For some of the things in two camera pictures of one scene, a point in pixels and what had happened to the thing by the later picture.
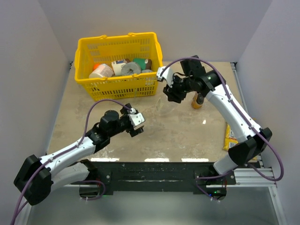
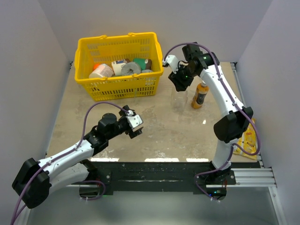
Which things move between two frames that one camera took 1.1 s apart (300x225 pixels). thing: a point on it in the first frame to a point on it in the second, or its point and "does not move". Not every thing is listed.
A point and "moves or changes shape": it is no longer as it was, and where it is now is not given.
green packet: x=141 y=62 does not move
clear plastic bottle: x=162 y=109 moves or changes shape
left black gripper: x=124 y=111 does not move
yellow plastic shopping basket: x=118 y=67 does not move
